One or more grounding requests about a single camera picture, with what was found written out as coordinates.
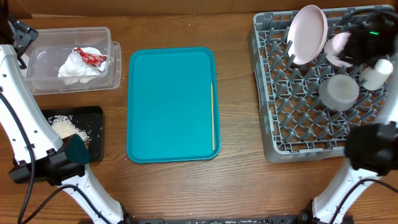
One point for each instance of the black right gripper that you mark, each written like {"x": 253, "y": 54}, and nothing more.
{"x": 352, "y": 49}

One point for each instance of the white tissue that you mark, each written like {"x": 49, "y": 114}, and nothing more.
{"x": 74, "y": 66}

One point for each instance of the clear plastic bin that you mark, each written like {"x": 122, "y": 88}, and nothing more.
{"x": 50, "y": 50}

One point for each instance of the white paper cup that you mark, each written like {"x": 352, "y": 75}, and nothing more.
{"x": 377, "y": 75}

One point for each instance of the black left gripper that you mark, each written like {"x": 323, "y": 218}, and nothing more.
{"x": 27, "y": 35}

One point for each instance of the large white plate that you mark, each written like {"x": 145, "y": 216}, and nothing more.
{"x": 307, "y": 32}

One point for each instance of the teal serving tray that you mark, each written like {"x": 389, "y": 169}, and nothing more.
{"x": 169, "y": 105}

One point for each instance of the red snack wrapper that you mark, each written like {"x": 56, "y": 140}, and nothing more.
{"x": 95, "y": 61}

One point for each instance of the grey bowl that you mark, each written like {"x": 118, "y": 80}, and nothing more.
{"x": 339, "y": 92}

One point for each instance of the white napkin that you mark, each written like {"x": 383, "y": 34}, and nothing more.
{"x": 95, "y": 51}

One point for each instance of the grey dish rack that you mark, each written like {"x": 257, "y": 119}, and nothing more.
{"x": 295, "y": 124}

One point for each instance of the pile of white rice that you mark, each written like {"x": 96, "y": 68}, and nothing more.
{"x": 64, "y": 127}

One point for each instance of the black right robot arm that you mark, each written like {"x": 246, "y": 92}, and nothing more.
{"x": 371, "y": 150}

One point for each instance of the small white plate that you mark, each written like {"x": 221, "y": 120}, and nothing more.
{"x": 335, "y": 46}

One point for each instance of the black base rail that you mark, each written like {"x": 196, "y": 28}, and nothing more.
{"x": 275, "y": 219}

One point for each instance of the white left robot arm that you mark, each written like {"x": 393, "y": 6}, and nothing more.
{"x": 40, "y": 154}

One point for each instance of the wooden chopstick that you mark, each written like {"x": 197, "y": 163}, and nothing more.
{"x": 212, "y": 118}

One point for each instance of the black tray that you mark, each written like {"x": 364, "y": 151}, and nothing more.
{"x": 89, "y": 119}

